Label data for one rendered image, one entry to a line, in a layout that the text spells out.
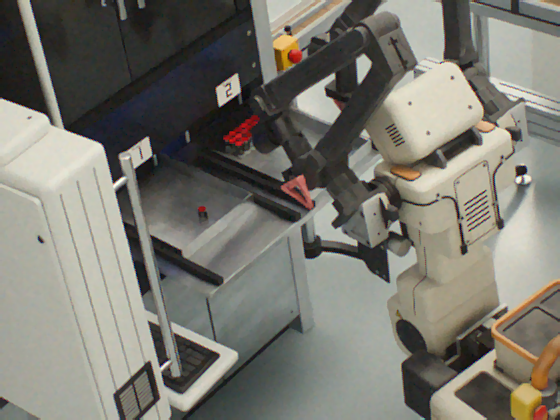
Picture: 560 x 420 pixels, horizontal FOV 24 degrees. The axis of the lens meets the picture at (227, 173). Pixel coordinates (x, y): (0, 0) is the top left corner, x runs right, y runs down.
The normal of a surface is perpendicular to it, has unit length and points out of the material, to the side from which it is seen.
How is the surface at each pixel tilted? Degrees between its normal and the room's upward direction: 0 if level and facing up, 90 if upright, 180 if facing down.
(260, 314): 90
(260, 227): 0
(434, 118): 48
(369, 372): 0
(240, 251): 0
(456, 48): 66
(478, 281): 82
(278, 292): 90
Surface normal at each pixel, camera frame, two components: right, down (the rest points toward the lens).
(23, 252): -0.62, 0.54
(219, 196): -0.15, -0.80
